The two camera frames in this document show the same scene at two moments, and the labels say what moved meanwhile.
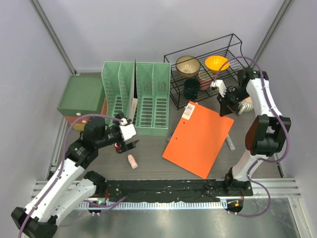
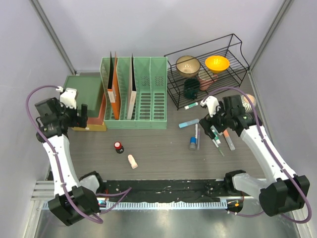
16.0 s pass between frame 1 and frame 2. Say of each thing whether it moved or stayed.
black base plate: stayed
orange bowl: stayed
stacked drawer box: stayed
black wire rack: stayed
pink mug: stayed
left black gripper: moved
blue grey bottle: moved
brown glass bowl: stayed
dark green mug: stayed
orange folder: moved
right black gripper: moved
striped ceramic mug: stayed
